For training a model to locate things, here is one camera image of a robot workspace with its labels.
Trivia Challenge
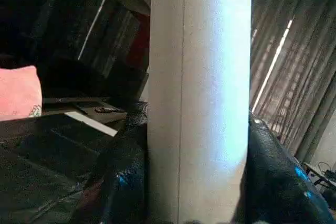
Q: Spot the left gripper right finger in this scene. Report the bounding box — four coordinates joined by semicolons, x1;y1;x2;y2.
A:
245;113;336;224

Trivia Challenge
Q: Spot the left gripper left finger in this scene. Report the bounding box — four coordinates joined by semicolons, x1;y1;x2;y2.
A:
73;101;150;224

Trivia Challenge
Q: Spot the white plastic table leg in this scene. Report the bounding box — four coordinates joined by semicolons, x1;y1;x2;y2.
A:
147;0;253;224

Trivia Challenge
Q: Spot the black work mat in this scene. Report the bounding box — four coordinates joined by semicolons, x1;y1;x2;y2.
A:
0;111;149;224

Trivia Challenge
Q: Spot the pink pillow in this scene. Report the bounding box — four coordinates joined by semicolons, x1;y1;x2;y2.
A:
0;66;43;122

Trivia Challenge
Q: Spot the grey pleated window curtain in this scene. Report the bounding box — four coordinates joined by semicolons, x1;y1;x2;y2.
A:
251;0;336;164

